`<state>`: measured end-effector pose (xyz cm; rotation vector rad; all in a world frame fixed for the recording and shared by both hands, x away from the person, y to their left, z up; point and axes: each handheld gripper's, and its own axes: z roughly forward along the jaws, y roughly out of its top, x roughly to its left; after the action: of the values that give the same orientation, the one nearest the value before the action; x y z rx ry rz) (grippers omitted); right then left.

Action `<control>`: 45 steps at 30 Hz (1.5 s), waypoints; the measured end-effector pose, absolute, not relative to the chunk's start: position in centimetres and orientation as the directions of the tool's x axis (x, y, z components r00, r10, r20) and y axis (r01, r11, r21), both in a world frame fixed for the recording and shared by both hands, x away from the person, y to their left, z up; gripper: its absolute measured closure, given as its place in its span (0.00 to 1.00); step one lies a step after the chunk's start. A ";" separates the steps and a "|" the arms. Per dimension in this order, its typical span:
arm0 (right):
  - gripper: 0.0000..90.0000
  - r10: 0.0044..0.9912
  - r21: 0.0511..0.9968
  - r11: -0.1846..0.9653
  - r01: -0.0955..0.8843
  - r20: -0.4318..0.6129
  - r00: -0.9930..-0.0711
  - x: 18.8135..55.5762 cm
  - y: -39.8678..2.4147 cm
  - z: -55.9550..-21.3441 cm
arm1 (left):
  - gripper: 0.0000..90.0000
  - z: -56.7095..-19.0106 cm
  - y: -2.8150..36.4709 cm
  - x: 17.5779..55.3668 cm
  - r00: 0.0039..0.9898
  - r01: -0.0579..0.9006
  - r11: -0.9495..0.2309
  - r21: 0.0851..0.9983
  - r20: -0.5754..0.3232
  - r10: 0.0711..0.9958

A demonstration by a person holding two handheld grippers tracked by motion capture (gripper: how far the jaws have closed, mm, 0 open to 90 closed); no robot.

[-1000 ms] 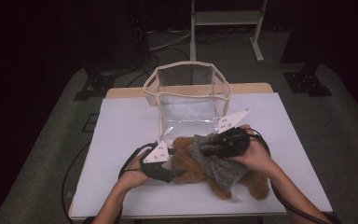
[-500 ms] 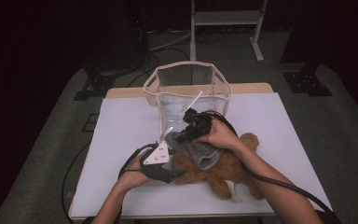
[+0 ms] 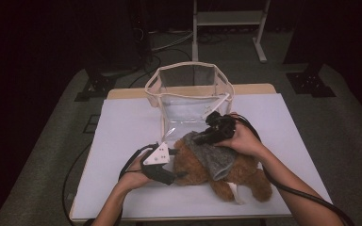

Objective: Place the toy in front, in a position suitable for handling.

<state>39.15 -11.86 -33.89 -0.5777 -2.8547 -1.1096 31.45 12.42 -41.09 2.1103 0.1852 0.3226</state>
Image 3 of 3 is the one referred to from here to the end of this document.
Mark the brown teddy bear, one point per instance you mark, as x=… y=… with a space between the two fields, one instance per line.
x=191 y=169

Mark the white table cover sheet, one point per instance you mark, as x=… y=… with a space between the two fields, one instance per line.
x=125 y=125

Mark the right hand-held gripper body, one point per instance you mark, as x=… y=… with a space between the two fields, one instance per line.
x=221 y=128

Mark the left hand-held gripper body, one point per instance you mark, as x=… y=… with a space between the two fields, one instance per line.
x=157 y=157

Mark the clear plastic bag beige trim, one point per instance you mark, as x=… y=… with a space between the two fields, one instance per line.
x=185 y=109

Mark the white metal stand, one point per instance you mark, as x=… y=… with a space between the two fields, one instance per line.
x=229 y=18

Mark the wooden table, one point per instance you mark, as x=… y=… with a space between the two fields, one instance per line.
x=254 y=88

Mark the grey fuzzy sweater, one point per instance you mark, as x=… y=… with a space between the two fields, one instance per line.
x=217 y=160

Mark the person's right hand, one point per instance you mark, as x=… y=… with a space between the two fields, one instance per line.
x=245 y=141

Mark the dark floor outlet cover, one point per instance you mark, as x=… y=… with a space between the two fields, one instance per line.
x=91 y=124

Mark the black stand base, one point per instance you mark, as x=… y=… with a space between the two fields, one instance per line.
x=311 y=83
x=97 y=86

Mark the person's left hand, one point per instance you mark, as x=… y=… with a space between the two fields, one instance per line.
x=133 y=179

